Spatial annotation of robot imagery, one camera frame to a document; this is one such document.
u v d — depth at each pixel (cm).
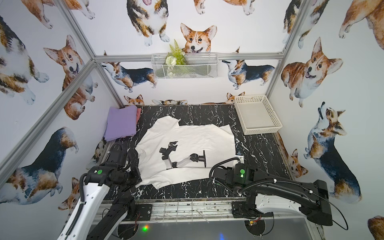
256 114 111
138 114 113
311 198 41
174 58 82
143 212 74
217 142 101
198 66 92
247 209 66
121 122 104
